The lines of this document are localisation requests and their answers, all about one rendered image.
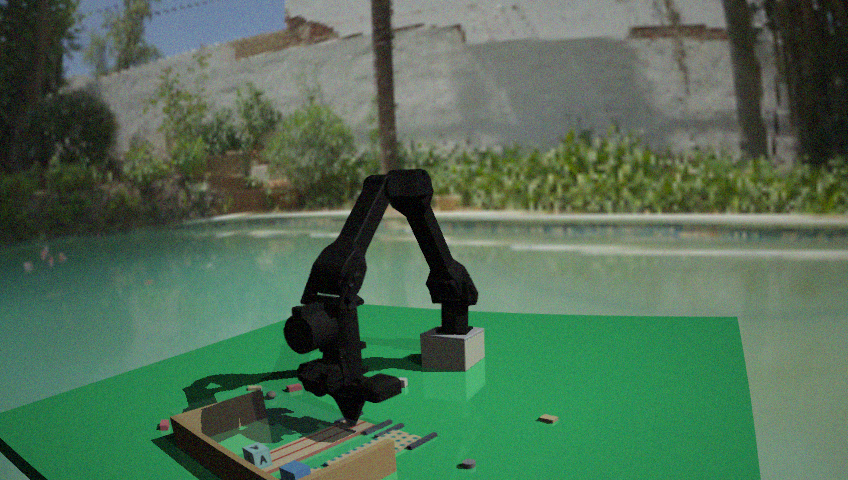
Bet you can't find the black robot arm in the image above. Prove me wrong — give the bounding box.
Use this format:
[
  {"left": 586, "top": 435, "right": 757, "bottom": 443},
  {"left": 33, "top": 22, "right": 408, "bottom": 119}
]
[{"left": 283, "top": 169, "right": 478, "bottom": 397}]

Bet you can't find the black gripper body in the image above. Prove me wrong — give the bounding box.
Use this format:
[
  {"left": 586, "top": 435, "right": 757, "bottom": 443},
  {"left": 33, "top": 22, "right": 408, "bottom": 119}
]
[{"left": 319, "top": 337, "right": 402, "bottom": 403}]

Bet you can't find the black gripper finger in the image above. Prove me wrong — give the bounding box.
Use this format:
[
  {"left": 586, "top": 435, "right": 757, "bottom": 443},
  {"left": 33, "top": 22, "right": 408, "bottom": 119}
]
[
  {"left": 328, "top": 386, "right": 348, "bottom": 418},
  {"left": 338, "top": 392, "right": 366, "bottom": 422}
]

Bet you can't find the tan strip with teal polka dots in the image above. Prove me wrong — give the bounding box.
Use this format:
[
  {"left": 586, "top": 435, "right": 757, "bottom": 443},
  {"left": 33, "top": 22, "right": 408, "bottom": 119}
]
[{"left": 391, "top": 429, "right": 421, "bottom": 454}]

